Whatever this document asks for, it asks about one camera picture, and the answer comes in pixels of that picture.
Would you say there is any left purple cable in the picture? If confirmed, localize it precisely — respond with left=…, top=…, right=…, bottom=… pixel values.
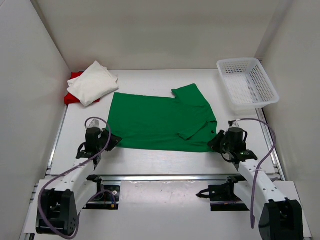
left=36, top=116, right=112, bottom=238

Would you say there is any aluminium table rail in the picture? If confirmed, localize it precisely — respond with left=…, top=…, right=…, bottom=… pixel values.
left=99, top=173, right=240, bottom=182

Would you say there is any white plastic basket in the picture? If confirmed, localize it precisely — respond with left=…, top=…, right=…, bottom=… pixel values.
left=216, top=57, right=280, bottom=115

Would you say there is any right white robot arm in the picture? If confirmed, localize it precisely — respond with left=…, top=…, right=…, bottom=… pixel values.
left=207, top=127, right=304, bottom=240

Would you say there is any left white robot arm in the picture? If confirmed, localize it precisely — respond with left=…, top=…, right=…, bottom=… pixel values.
left=35, top=127, right=122, bottom=240

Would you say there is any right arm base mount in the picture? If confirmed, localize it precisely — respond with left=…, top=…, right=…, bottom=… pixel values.
left=196, top=175, right=249, bottom=212

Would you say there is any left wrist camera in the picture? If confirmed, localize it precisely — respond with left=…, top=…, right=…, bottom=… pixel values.
left=87, top=119, right=100, bottom=129

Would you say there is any white t shirt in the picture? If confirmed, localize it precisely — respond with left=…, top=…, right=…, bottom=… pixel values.
left=67, top=61, right=119, bottom=107

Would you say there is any red t shirt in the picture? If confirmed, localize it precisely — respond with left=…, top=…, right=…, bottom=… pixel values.
left=64, top=71, right=84, bottom=106

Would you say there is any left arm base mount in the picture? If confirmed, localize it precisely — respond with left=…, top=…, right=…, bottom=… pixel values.
left=84, top=175, right=121, bottom=210

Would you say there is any green t shirt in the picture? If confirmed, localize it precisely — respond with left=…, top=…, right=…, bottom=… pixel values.
left=107, top=83, right=218, bottom=153

